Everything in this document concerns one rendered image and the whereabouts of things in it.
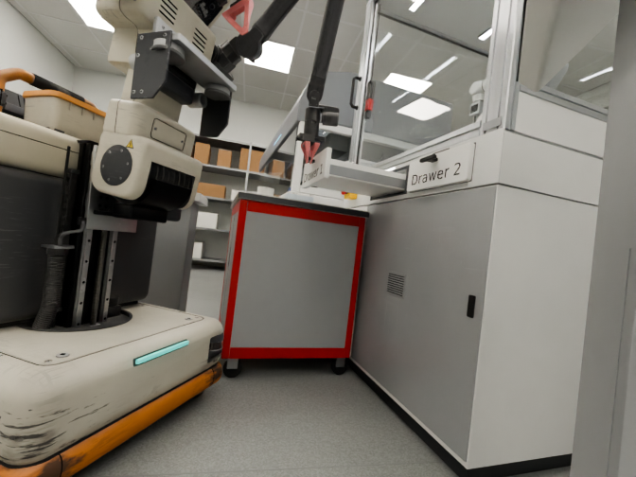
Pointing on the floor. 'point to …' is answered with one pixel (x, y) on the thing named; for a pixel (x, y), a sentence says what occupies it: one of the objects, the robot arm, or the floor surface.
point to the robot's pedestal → (173, 259)
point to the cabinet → (478, 323)
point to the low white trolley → (290, 280)
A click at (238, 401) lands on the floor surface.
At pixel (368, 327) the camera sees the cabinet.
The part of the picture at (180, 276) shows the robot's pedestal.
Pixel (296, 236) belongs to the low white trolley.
